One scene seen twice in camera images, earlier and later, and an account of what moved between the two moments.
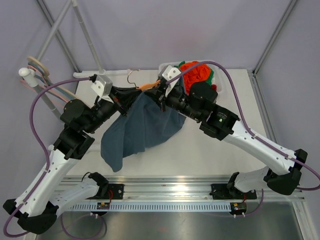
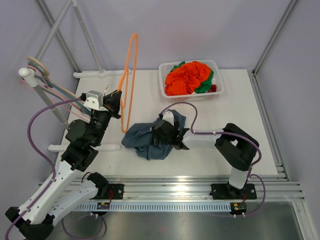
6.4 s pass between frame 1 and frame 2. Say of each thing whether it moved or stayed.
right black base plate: stayed
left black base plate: stayed
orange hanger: moved
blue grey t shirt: moved
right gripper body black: moved
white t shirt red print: stayed
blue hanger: stayed
